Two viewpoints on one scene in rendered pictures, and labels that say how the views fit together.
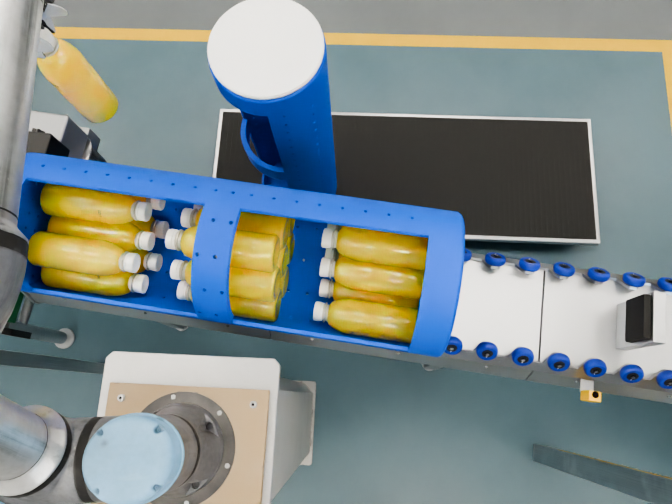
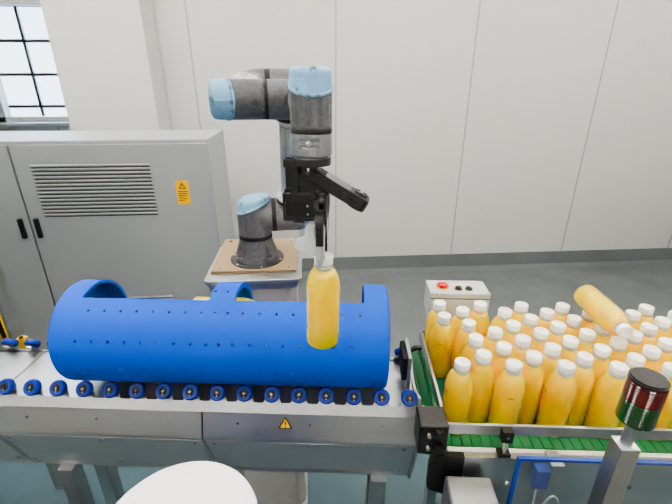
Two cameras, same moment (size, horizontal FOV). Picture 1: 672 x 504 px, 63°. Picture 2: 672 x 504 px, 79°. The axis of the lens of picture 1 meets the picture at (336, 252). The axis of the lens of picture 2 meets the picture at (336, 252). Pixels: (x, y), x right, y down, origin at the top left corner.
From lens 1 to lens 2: 1.42 m
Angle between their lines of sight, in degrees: 82
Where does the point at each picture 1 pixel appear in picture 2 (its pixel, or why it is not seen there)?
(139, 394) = (279, 267)
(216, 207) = (225, 298)
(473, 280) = not seen: hidden behind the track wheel
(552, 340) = (25, 361)
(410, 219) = (89, 308)
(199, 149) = not seen: outside the picture
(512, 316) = (44, 370)
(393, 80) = not seen: outside the picture
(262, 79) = (190, 480)
